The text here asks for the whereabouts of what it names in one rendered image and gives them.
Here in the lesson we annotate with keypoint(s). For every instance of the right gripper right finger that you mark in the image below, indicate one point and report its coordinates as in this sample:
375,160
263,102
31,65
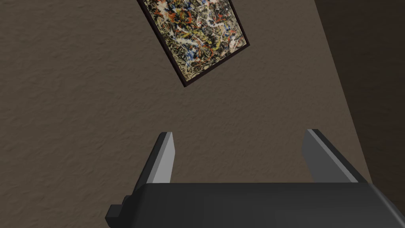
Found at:
326,161

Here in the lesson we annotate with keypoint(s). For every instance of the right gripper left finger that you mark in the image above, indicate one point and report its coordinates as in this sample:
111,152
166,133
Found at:
159,161

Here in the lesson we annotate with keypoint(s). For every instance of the dark-framed splatter painting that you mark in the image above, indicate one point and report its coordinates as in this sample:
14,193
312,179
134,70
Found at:
196,34

